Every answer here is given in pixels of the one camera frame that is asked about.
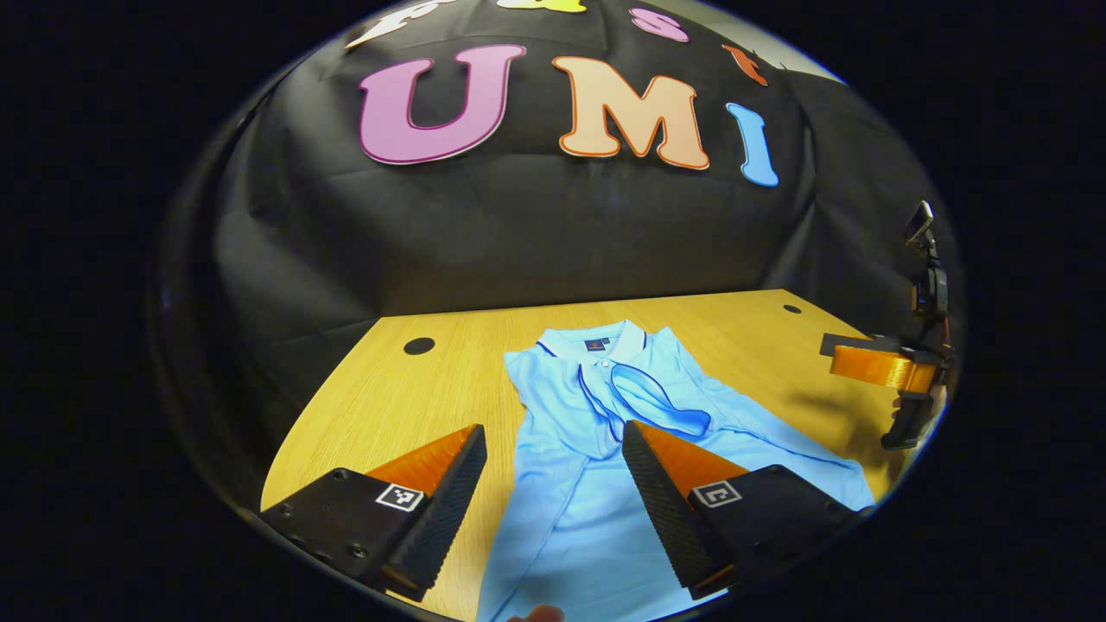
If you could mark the black backdrop cloth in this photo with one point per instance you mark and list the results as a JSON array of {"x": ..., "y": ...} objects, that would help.
[{"x": 536, "y": 233}]

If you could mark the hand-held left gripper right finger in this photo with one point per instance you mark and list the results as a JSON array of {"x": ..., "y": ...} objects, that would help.
[{"x": 661, "y": 510}]

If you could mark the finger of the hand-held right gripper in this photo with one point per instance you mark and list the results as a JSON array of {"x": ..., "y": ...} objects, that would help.
[{"x": 881, "y": 367}]

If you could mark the light blue T-shirt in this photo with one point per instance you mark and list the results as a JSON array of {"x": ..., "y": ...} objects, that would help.
[{"x": 587, "y": 518}]

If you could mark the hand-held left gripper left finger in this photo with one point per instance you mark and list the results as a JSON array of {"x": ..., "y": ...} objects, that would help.
[{"x": 445, "y": 510}]

